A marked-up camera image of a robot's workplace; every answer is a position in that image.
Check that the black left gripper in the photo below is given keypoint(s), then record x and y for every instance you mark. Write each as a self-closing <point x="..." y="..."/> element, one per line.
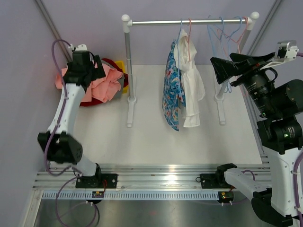
<point x="98" y="73"/>

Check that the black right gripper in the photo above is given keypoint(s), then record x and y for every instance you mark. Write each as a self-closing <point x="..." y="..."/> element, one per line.
<point x="225" y="69"/>

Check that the salmon pink skirt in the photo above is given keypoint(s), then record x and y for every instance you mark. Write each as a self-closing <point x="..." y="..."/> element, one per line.
<point x="95" y="93"/>

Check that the blue hanger salmon skirt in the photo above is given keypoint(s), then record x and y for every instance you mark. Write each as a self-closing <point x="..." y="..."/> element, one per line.
<point x="231" y="38"/>

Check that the white pleated skirt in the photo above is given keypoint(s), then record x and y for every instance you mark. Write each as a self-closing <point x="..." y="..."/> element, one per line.
<point x="192" y="83"/>

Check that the blue wire hanger grey skirt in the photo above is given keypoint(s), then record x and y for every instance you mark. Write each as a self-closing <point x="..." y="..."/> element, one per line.
<point x="212" y="38"/>

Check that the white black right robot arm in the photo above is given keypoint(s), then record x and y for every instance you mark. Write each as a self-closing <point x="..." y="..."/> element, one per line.
<point x="279" y="131"/>

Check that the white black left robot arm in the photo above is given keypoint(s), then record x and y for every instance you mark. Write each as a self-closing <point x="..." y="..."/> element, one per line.
<point x="58" y="143"/>

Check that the blue hanger floral skirt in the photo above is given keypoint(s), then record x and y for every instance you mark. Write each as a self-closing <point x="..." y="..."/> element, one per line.
<point x="176" y="49"/>

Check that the red cloth garment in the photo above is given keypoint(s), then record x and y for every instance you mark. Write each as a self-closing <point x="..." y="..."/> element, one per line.
<point x="112" y="86"/>

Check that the silver white clothes rack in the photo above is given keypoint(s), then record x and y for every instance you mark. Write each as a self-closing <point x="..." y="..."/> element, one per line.
<point x="127" y="23"/>

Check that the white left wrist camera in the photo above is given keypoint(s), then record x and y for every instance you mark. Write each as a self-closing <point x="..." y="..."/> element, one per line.
<point x="81" y="47"/>

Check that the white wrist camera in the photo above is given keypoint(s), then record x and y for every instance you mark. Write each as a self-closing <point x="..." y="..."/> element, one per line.
<point x="81" y="47"/>
<point x="281" y="55"/>

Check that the empty pink wire hanger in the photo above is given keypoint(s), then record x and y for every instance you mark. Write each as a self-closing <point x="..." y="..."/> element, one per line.
<point x="228" y="31"/>

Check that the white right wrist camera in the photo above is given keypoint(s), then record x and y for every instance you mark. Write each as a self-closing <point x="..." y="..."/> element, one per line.
<point x="281" y="55"/>

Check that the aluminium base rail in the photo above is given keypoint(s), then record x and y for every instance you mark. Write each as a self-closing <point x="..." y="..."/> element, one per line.
<point x="152" y="178"/>

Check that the white slotted cable duct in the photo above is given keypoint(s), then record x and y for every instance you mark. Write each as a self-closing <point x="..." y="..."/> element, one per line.
<point x="133" y="195"/>

